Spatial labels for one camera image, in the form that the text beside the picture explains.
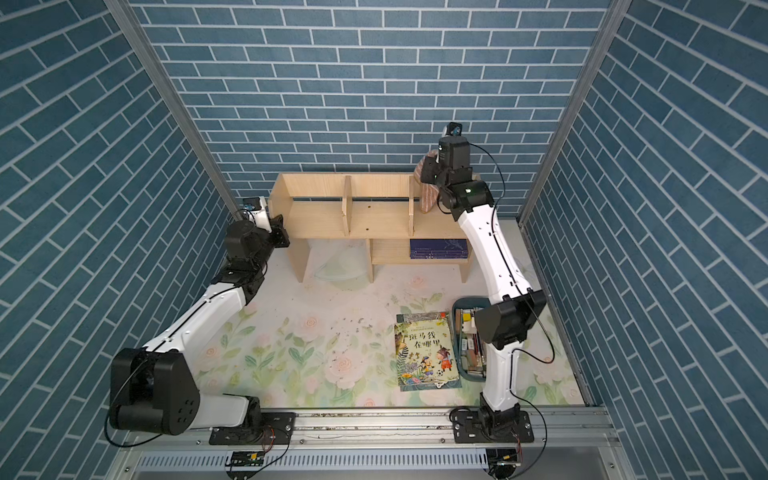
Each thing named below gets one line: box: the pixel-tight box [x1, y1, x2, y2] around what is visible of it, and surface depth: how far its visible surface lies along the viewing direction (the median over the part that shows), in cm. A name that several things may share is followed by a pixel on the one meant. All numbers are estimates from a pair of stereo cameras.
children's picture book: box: [394, 312, 462, 392], surface depth 86 cm
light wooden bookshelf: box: [268, 173, 473, 282], surface depth 90 cm
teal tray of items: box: [452, 297, 491, 382], surface depth 87 cm
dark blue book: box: [410, 238, 468, 259], surface depth 95 cm
